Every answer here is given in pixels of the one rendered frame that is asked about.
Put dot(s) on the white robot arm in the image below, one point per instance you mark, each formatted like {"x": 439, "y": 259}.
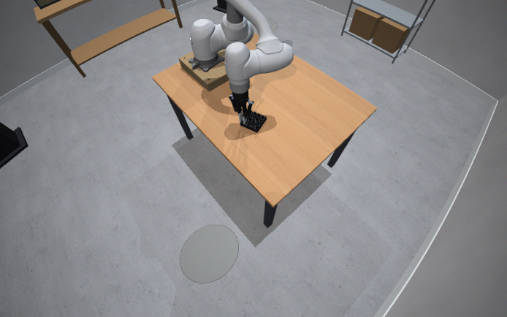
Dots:
{"x": 232, "y": 34}

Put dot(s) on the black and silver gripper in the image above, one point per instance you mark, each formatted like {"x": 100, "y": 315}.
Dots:
{"x": 240, "y": 103}

